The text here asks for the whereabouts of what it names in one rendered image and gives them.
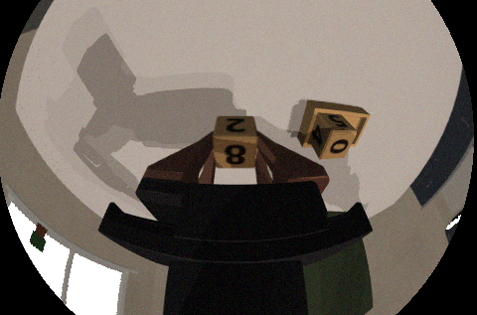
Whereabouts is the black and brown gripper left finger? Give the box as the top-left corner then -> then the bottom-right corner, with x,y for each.
142,131 -> 216,184

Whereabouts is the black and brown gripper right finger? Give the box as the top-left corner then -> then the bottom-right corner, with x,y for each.
255,131 -> 330,194

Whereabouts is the tan wooden number cube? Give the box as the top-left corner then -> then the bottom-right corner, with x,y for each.
213,116 -> 258,168
309,112 -> 357,159

